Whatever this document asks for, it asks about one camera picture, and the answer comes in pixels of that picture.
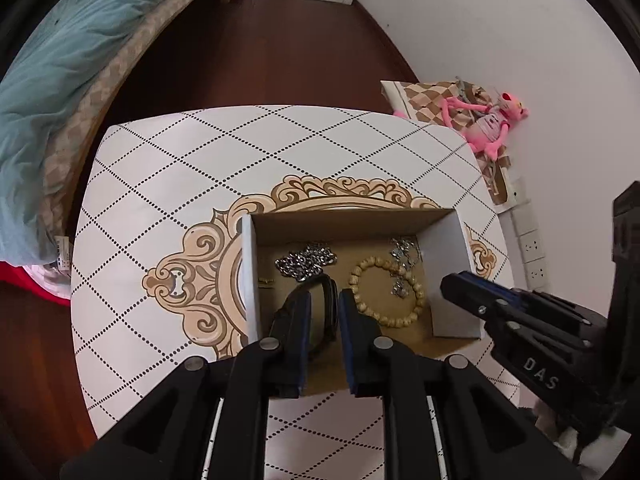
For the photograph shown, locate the white wall sockets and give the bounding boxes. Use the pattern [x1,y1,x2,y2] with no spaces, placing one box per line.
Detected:
[507,177,548,291]

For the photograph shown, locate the blue blanket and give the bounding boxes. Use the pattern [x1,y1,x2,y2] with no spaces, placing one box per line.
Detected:
[0,0,201,268]

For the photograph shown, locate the white diamond pattern table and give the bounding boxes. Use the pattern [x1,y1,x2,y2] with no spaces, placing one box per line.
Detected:
[70,105,523,480]

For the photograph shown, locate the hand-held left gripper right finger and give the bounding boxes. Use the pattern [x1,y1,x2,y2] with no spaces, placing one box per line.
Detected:
[338,288,583,480]

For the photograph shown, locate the brown checkered cushion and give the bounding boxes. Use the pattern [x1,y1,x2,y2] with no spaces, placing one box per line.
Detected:
[380,77,516,207]

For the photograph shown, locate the silver chain bracelet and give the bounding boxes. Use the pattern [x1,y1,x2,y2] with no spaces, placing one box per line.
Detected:
[274,242,338,282]

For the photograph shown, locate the pink checkered cloth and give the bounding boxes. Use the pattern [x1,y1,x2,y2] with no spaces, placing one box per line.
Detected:
[22,260,73,301]

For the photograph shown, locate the red cloth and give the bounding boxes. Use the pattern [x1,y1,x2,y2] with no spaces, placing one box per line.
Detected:
[0,260,73,306]

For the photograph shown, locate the pink plush toy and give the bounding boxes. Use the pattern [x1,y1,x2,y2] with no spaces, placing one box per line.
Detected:
[392,91,530,162]

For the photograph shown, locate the bed with checkered sheet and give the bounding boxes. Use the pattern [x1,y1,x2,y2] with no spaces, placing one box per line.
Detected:
[0,0,236,301]

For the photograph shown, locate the cardboard box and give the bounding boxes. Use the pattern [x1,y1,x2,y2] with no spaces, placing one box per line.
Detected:
[240,207,488,398]

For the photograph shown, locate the silver charm bracelet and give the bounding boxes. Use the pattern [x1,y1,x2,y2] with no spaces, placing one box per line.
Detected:
[390,237,423,300]

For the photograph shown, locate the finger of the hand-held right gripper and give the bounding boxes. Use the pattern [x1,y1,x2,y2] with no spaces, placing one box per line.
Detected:
[460,270,608,346]
[440,272,621,416]

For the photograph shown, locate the wooden bead bracelet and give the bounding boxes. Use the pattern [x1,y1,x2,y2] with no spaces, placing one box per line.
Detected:
[348,256,427,329]

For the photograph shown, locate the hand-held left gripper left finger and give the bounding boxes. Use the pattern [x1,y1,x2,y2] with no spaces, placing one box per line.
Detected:
[59,291,313,480]

